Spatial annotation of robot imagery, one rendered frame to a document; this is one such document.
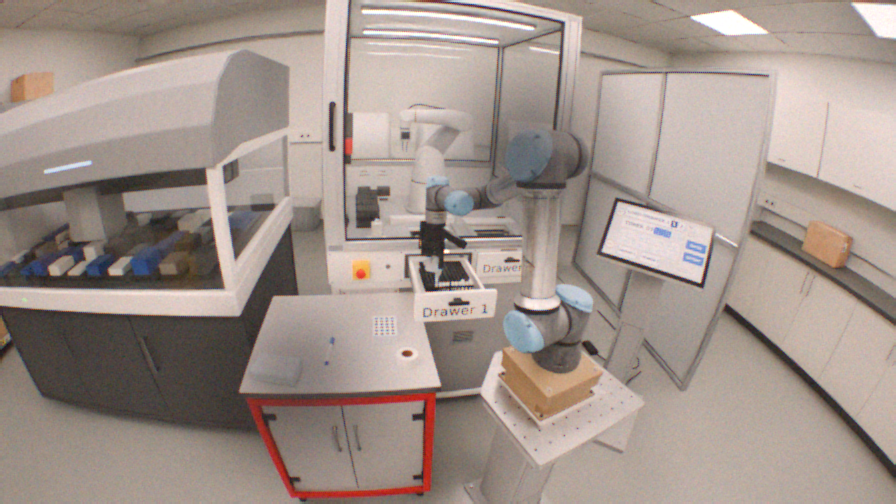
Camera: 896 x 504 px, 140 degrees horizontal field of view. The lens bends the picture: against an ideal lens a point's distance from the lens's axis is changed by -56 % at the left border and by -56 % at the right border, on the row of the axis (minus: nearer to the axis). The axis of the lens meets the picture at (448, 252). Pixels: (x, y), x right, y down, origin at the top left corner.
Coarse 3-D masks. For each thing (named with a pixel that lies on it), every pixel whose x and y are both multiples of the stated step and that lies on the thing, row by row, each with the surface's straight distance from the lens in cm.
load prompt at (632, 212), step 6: (630, 210) 178; (636, 210) 178; (642, 210) 179; (630, 216) 177; (636, 216) 177; (642, 216) 177; (648, 216) 177; (654, 216) 178; (660, 216) 178; (654, 222) 176; (660, 222) 176; (666, 222) 177; (672, 222) 177; (678, 222) 178; (684, 222) 178; (672, 228) 176; (678, 228) 176; (684, 228) 177
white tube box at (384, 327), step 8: (376, 320) 133; (384, 320) 133; (392, 320) 133; (376, 328) 131; (384, 328) 129; (392, 328) 129; (376, 336) 125; (384, 336) 125; (392, 336) 126; (376, 344) 127; (384, 344) 128
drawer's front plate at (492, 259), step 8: (480, 256) 158; (488, 256) 159; (496, 256) 160; (504, 256) 162; (512, 256) 163; (520, 256) 165; (480, 264) 160; (488, 264) 161; (496, 264) 162; (504, 264) 163; (512, 264) 165; (520, 264) 167; (480, 272) 161; (488, 272) 162; (496, 272) 164; (504, 272) 165; (512, 272) 167; (520, 272) 168
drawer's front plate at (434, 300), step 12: (420, 300) 124; (432, 300) 125; (444, 300) 126; (468, 300) 128; (480, 300) 129; (492, 300) 131; (420, 312) 126; (432, 312) 127; (456, 312) 129; (468, 312) 130; (480, 312) 132; (492, 312) 134
